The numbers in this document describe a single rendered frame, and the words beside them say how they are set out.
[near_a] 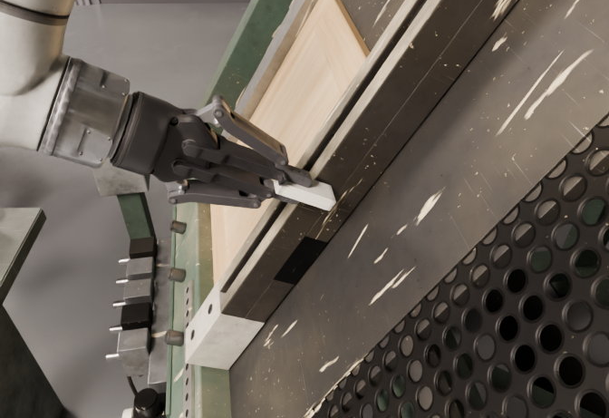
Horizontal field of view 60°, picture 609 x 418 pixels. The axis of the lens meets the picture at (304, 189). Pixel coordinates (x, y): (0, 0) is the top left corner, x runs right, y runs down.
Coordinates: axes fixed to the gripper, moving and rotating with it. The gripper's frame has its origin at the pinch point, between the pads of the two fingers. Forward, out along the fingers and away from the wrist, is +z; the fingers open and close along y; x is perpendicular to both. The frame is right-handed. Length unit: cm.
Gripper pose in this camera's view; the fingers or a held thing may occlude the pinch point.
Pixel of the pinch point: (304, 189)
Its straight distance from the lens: 58.4
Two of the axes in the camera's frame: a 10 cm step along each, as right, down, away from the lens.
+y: 5.0, -7.1, -5.0
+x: -1.6, -6.4, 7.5
